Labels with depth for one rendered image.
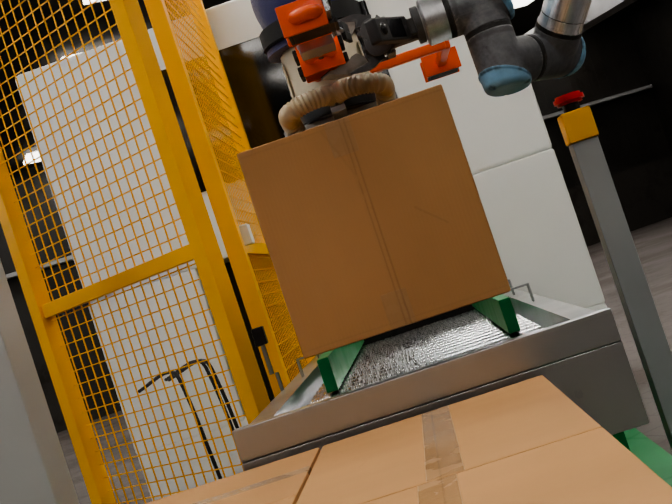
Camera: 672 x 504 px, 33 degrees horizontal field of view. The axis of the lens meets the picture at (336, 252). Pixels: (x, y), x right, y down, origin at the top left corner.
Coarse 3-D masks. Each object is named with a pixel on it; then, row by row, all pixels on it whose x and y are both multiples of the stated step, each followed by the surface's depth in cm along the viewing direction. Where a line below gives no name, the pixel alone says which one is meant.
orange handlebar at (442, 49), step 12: (300, 12) 175; (312, 12) 176; (420, 48) 243; (432, 48) 243; (444, 48) 243; (312, 60) 207; (396, 60) 244; (408, 60) 244; (444, 60) 259; (372, 72) 244
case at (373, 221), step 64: (320, 128) 209; (384, 128) 208; (448, 128) 208; (256, 192) 210; (320, 192) 209; (384, 192) 208; (448, 192) 208; (320, 256) 209; (384, 256) 208; (448, 256) 207; (320, 320) 209; (384, 320) 208
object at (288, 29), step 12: (300, 0) 177; (312, 0) 177; (276, 12) 177; (288, 12) 177; (324, 12) 177; (288, 24) 177; (300, 24) 177; (312, 24) 177; (324, 24) 177; (288, 36) 177; (300, 36) 180; (312, 36) 183
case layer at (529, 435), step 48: (528, 384) 186; (384, 432) 186; (432, 432) 170; (480, 432) 156; (528, 432) 144; (576, 432) 134; (240, 480) 186; (288, 480) 170; (336, 480) 156; (384, 480) 144; (432, 480) 135; (480, 480) 125; (528, 480) 118; (576, 480) 111; (624, 480) 105
